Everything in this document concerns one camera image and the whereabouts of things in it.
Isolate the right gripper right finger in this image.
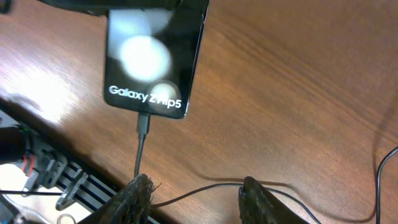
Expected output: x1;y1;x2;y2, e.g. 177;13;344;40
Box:
238;176;308;224

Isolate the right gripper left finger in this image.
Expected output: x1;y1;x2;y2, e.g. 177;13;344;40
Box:
78;174;154;224

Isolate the thin black charger cable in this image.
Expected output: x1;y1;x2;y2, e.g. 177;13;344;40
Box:
132;112;398;224

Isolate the black Galaxy flip smartphone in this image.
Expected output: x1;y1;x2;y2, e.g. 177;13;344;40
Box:
103;7;206;119

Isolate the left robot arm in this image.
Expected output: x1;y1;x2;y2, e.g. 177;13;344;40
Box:
39;0;209;16

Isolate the black metal rail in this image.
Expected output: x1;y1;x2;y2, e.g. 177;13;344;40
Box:
1;103;125;223

